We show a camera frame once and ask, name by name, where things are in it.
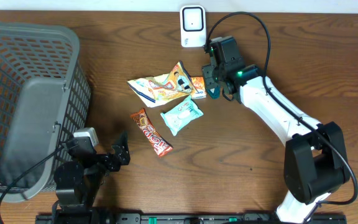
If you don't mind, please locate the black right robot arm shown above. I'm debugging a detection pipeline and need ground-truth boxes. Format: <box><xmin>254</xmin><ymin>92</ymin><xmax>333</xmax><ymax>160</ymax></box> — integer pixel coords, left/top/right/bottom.
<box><xmin>202</xmin><ymin>36</ymin><xmax>351</xmax><ymax>223</ymax></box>

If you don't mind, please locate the white barcode scanner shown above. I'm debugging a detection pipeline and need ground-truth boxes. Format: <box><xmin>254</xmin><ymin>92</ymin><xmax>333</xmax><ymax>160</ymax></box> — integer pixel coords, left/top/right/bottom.
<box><xmin>180</xmin><ymin>5</ymin><xmax>206</xmax><ymax>48</ymax></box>

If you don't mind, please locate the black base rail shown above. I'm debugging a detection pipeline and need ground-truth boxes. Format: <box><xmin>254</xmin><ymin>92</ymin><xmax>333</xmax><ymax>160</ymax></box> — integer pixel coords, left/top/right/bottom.
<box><xmin>35</xmin><ymin>213</ymin><xmax>347</xmax><ymax>224</ymax></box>

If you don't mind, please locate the blue mouthwash bottle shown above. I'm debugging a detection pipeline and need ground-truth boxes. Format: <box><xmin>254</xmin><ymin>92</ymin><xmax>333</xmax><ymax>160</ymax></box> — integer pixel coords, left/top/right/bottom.
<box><xmin>206</xmin><ymin>86</ymin><xmax>220</xmax><ymax>100</ymax></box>

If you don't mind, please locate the red brown candy bar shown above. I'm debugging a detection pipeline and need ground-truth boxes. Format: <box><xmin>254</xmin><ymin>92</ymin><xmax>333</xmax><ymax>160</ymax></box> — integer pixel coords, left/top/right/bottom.
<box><xmin>130</xmin><ymin>108</ymin><xmax>173</xmax><ymax>157</ymax></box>

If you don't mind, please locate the orange white small box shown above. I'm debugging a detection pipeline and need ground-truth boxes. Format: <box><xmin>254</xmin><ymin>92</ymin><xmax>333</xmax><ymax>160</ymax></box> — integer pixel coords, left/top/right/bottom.
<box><xmin>191</xmin><ymin>77</ymin><xmax>207</xmax><ymax>100</ymax></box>

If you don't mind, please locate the light blue wet wipes pack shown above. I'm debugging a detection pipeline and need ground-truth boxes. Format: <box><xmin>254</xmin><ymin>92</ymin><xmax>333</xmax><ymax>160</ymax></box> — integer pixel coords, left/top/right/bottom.
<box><xmin>160</xmin><ymin>96</ymin><xmax>203</xmax><ymax>136</ymax></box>

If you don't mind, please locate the grey plastic shopping basket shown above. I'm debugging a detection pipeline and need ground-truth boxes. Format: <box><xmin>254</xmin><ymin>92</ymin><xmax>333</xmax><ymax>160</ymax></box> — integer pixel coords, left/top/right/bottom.
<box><xmin>0</xmin><ymin>22</ymin><xmax>91</xmax><ymax>203</ymax></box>

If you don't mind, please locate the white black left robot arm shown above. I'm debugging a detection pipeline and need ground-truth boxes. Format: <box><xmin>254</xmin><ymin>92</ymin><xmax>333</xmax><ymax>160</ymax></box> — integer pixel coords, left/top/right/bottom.
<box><xmin>52</xmin><ymin>128</ymin><xmax>131</xmax><ymax>224</ymax></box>

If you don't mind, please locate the yellow red snack bag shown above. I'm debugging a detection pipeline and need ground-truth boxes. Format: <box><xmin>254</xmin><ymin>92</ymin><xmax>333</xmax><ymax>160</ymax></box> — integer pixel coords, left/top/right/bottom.
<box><xmin>127</xmin><ymin>61</ymin><xmax>195</xmax><ymax>108</ymax></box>

